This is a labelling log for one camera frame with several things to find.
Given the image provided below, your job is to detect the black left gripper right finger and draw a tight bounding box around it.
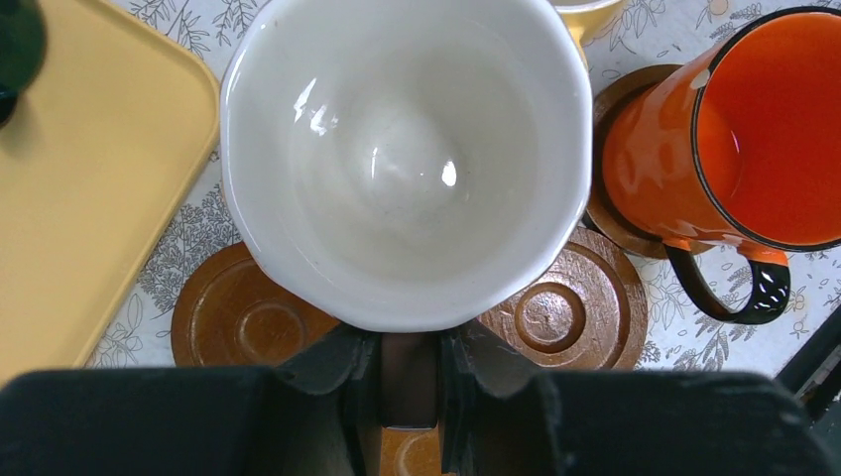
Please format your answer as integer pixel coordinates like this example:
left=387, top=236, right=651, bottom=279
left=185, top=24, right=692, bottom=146
left=439, top=322, right=835, bottom=475

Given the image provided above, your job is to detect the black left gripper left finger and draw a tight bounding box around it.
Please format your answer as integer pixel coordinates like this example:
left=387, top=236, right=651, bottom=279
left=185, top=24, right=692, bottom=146
left=1, top=325, right=376, bottom=475

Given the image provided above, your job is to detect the brown coaster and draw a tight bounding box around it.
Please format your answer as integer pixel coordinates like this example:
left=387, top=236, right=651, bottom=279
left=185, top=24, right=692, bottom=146
left=380, top=427, right=445, bottom=476
left=478, top=228, right=648, bottom=370
left=171, top=243, right=339, bottom=367

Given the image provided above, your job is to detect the dark walnut wooden coaster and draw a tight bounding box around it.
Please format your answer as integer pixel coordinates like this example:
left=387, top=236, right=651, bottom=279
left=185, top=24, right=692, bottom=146
left=584, top=63, right=679, bottom=260

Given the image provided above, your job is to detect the pink mug front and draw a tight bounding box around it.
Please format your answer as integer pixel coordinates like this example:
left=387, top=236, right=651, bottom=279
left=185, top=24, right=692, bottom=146
left=219, top=0, right=595, bottom=431

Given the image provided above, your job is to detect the orange cup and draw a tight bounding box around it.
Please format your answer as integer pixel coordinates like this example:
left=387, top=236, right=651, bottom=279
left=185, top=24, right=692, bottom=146
left=610, top=6, right=840, bottom=325

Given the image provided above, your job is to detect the cream yellow mug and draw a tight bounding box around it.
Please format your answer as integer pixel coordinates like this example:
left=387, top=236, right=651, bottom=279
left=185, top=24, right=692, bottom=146
left=549, top=0, right=625, bottom=64

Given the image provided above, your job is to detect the dark green mug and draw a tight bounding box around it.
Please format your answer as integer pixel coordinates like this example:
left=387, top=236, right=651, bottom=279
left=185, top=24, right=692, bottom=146
left=1, top=0, right=47, bottom=126

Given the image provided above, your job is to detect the floral patterned tablecloth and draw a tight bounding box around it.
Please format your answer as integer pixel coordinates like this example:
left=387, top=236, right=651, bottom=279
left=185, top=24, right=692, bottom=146
left=88, top=0, right=840, bottom=375

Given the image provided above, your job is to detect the yellow plastic tray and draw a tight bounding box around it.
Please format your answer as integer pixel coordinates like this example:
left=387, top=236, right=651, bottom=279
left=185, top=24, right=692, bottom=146
left=1, top=1, right=219, bottom=380

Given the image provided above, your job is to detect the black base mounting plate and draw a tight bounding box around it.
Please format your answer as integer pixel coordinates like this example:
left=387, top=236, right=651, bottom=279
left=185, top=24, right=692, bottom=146
left=776, top=307, right=840, bottom=444

